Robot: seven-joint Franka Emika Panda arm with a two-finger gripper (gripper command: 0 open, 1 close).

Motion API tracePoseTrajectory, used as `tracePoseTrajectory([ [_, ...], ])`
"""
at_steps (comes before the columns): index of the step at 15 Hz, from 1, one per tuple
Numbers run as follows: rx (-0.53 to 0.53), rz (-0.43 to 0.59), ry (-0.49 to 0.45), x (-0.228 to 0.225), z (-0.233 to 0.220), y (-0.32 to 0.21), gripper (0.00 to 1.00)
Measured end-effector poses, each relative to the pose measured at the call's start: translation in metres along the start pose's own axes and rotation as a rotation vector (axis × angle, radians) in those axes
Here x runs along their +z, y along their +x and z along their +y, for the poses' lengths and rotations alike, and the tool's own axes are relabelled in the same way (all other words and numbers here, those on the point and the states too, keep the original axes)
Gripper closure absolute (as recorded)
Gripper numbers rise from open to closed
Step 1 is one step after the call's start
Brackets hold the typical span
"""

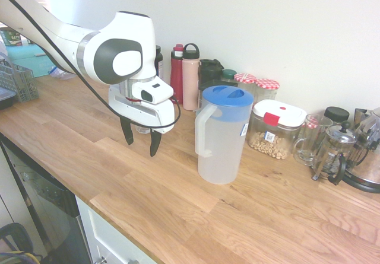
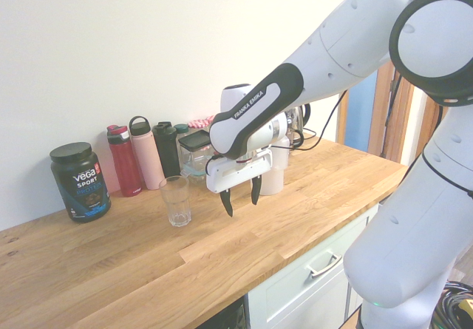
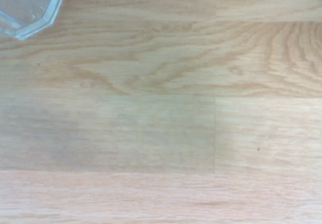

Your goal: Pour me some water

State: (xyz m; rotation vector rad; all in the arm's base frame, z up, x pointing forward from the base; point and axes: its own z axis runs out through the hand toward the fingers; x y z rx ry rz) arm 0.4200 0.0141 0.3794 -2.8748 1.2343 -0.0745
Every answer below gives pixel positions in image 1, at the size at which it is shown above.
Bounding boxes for stainless dishwasher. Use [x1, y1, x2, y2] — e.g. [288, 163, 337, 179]
[0, 136, 91, 264]

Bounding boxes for translucent pitcher with blue lid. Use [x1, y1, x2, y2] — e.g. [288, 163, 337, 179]
[194, 85, 255, 185]

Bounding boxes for red water bottle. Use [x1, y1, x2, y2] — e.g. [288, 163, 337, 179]
[170, 43, 185, 105]

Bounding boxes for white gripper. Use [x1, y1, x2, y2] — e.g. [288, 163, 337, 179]
[107, 83, 175, 157]

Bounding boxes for clear zip bag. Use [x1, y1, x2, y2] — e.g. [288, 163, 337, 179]
[48, 66, 77, 81]

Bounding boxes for clear glass mug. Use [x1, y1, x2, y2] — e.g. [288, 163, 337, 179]
[293, 114, 334, 166]

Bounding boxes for grey cutlery basket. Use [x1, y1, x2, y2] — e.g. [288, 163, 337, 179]
[0, 59, 40, 104]

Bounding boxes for white cabinet drawer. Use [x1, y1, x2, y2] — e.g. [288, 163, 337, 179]
[75, 195, 161, 264]

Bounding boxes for cereal container with white lid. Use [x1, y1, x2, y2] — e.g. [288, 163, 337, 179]
[248, 99, 308, 160]

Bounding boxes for stainless steel electric kettle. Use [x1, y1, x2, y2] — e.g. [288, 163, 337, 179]
[341, 106, 380, 193]

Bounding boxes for dark chair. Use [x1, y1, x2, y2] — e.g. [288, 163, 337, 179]
[0, 222, 44, 264]

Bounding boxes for tall jar red checked lid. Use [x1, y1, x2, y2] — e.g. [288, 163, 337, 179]
[233, 72, 257, 97]

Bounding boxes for black tray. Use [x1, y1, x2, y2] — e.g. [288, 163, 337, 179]
[0, 87, 15, 110]

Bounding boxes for green oats cup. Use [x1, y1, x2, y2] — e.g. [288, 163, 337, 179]
[0, 28, 23, 47]

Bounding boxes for black shaker bottle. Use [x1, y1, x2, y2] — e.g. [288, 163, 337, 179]
[198, 58, 224, 84]

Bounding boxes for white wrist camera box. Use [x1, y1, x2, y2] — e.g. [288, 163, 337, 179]
[130, 76, 175, 104]

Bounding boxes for jar with green lid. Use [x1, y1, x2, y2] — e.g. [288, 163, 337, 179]
[221, 69, 238, 84]

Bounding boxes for black Vega protein tub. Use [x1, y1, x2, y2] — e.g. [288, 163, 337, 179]
[154, 44, 164, 81]

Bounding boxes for pink water bottle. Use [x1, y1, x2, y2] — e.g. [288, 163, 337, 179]
[181, 43, 201, 112]

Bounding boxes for jar with black lid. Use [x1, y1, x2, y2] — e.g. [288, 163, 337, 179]
[323, 106, 350, 125]

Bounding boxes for wide jar red checked lid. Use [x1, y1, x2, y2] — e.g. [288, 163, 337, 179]
[254, 78, 280, 103]

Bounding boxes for glass French press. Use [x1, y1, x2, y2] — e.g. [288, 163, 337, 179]
[311, 120, 359, 185]

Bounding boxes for teal bread box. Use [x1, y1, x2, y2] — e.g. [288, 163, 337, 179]
[5, 43, 59, 78]

